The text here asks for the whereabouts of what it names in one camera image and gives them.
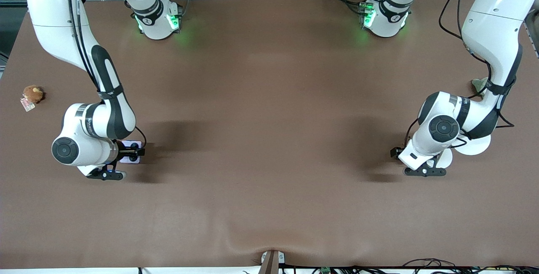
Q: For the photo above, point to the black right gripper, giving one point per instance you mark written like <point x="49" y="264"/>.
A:
<point x="127" y="152"/>

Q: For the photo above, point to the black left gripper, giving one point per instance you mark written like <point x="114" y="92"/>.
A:
<point x="395" y="152"/>

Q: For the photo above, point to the lilac flip phone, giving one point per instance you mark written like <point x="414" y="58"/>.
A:
<point x="125" y="144"/>

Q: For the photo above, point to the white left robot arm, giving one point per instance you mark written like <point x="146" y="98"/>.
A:
<point x="492" y="25"/>

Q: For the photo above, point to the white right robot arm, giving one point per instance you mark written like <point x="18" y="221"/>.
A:
<point x="105" y="118"/>

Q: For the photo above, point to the white round desk lamp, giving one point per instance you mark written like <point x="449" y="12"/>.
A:
<point x="478" y="147"/>

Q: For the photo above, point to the grey Totoro plush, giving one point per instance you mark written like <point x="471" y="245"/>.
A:
<point x="479" y="84"/>

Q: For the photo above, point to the brown plush toy with tag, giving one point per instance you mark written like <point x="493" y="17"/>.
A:
<point x="33" y="94"/>

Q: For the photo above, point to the brown table cover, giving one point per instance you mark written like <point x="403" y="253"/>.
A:
<point x="269" y="202"/>

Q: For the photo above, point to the green circuit board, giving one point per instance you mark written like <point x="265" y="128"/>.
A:
<point x="325" y="270"/>

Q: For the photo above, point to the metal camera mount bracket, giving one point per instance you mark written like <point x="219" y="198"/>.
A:
<point x="271" y="263"/>

